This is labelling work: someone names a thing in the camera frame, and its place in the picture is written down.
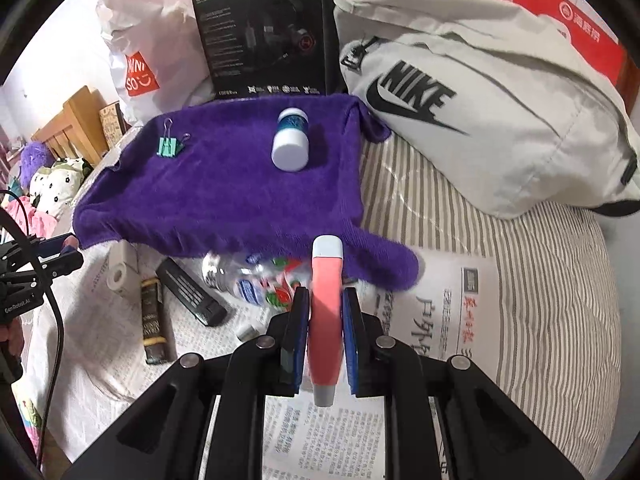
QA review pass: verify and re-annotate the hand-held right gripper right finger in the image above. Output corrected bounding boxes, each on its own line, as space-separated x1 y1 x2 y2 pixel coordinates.
342 287 586 480

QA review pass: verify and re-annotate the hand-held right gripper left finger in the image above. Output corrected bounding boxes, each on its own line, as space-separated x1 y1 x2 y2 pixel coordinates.
61 287 312 480

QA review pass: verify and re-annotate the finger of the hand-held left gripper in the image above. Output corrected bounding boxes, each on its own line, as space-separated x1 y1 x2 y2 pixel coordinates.
39 234 80 257
39 252 84 279

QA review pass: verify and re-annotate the pink tube with white caps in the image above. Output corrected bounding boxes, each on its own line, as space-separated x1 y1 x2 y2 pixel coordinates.
307 235 346 407

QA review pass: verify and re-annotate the white tape roll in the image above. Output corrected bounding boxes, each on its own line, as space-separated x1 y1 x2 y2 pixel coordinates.
106 240 138 293

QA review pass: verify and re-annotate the clear small bottle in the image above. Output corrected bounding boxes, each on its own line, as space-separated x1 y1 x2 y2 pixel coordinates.
201 251 313 318

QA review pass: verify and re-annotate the brown and black slim box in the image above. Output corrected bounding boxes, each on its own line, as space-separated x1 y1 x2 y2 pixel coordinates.
140 277 170 365

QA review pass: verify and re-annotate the black tube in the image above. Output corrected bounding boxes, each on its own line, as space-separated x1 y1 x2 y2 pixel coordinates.
156 257 228 328

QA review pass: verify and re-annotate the pink cloth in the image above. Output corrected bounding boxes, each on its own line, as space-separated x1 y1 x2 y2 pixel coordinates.
0 200 56 241

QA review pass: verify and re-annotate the white spotted plush toy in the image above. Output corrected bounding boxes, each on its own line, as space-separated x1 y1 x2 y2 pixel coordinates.
29 157 93 218

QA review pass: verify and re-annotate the purple plush toy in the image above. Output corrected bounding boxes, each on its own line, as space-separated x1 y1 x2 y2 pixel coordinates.
20 142 51 181

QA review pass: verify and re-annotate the newspaper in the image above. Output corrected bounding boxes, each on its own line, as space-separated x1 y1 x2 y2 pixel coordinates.
30 240 501 480

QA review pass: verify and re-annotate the wooden furniture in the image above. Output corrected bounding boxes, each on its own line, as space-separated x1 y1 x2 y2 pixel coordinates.
32 86 108 166

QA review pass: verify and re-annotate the patterned cardboard box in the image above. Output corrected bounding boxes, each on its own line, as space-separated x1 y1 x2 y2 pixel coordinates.
98 101 126 151

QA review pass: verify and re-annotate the green binder clip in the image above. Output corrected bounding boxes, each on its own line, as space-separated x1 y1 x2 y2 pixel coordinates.
156 117 192 157

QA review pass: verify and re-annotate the purple towel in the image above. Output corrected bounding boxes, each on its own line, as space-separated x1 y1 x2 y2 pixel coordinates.
72 94 421 293

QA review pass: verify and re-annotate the white bottle with blue label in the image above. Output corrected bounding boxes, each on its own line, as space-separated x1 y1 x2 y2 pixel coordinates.
271 107 310 172

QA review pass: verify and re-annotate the white plastic shopping bag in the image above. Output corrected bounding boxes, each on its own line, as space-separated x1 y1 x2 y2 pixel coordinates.
96 0 216 126

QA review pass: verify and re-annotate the light grey waist bag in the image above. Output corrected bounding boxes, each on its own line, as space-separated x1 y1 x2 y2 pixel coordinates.
332 0 640 220

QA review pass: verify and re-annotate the black headset box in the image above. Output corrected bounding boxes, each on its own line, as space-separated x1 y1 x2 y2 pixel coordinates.
190 0 337 103

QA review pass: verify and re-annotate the red paper bag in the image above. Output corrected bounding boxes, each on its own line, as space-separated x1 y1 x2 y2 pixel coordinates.
492 0 628 106

